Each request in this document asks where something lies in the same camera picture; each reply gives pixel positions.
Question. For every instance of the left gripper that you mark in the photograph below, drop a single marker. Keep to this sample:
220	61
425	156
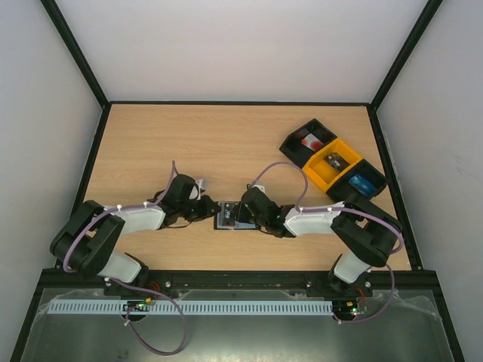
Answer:
206	213

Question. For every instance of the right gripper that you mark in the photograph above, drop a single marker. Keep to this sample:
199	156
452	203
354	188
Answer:
241	213

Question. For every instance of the black VIP credit card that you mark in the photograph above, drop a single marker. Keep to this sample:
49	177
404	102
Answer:
227	218

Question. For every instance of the black card holder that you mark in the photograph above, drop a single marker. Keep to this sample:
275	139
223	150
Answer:
242	216

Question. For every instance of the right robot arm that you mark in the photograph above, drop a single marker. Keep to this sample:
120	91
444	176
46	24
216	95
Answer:
370	233

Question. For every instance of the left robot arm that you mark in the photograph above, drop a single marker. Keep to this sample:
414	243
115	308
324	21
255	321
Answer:
86	244

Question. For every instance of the red white card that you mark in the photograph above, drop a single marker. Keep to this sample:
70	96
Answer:
312	142

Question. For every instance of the dark card in yellow bin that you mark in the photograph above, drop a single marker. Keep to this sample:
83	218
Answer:
336	161

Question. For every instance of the blue card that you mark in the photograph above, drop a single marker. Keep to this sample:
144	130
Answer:
362	185

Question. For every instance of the black bin far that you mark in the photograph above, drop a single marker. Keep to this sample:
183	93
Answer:
300	145

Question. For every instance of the black bin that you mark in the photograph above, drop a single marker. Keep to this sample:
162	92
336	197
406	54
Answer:
340	189
300	145

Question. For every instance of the yellow bin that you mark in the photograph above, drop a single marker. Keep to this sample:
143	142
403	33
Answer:
320	172

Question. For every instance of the black bin near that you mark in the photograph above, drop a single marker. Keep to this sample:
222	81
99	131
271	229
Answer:
340	189

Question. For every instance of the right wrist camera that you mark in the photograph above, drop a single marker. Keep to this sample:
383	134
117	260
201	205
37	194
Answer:
257	186

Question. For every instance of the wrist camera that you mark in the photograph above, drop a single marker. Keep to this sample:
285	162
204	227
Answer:
201	185
257	186

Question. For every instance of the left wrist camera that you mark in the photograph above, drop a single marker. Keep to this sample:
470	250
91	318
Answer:
201	185

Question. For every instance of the black front rail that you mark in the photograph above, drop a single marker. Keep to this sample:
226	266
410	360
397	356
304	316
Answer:
314	284

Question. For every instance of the white slotted cable duct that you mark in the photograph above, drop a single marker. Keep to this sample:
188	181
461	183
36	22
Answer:
197	307

